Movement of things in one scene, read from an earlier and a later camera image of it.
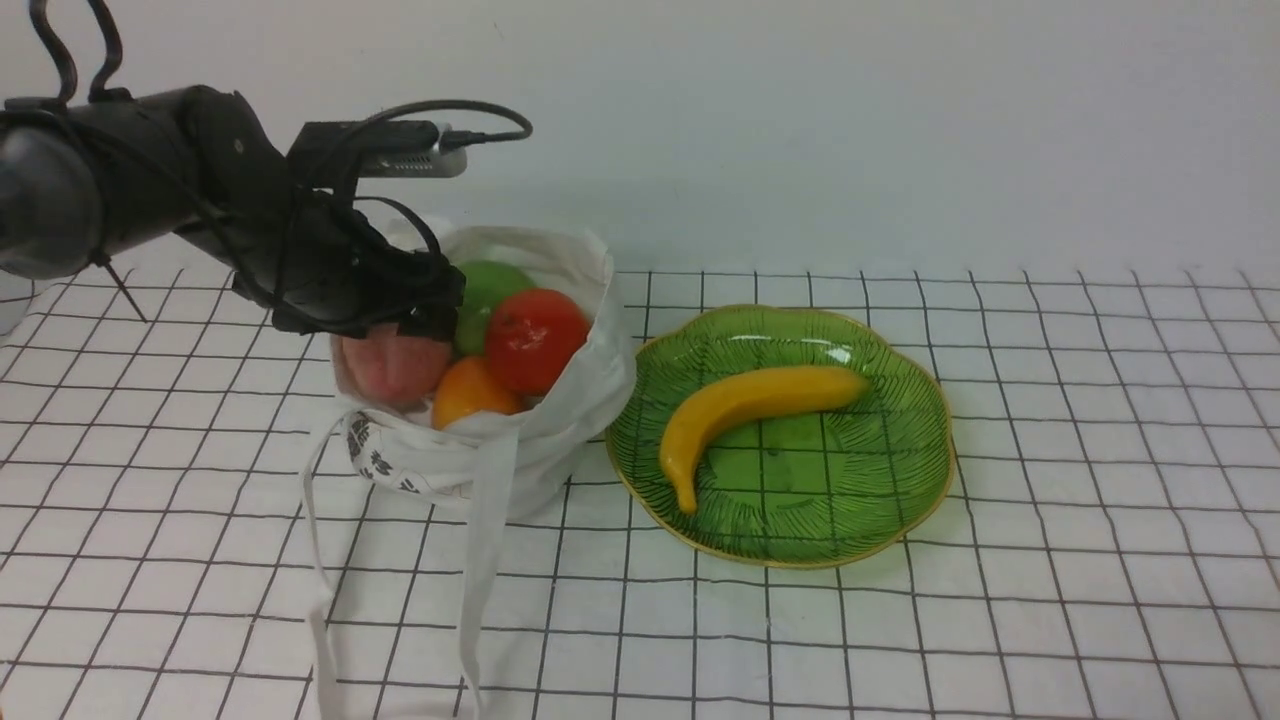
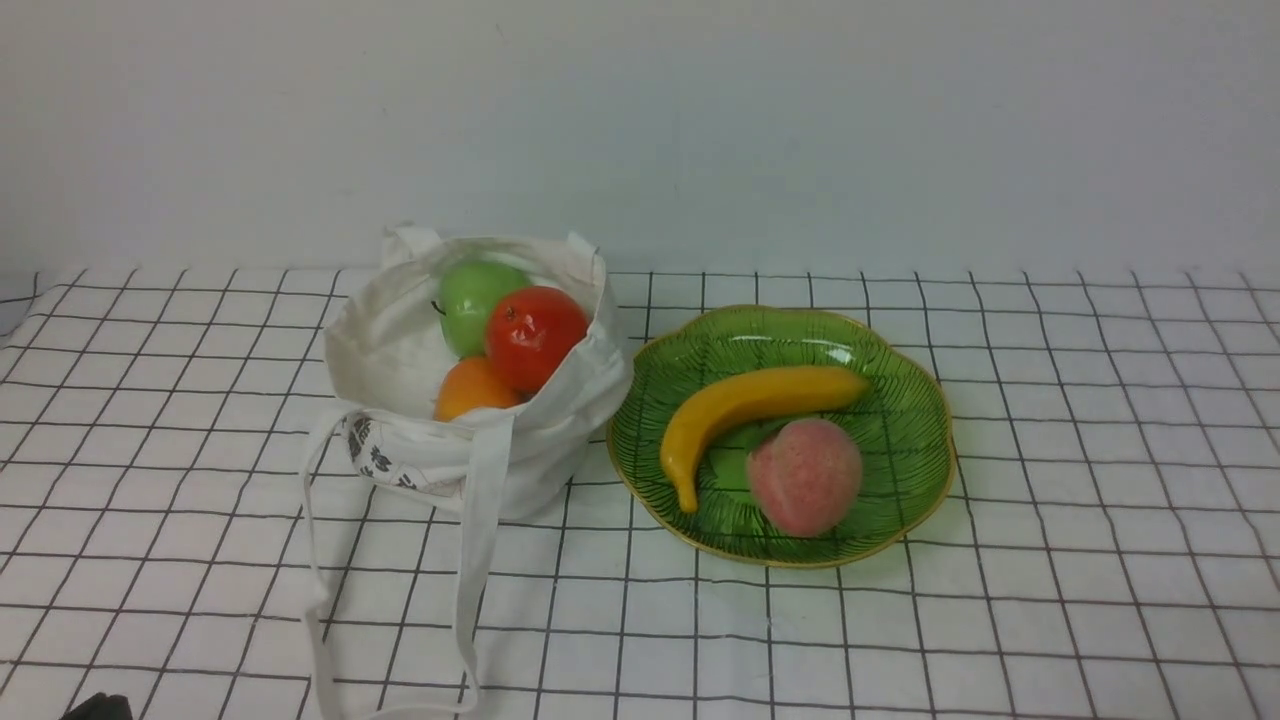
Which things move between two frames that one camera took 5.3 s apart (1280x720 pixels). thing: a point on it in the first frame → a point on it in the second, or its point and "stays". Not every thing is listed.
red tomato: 533,333 stays
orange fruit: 465,387 stays
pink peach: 389,370 → 806,478
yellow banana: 700,410 stays
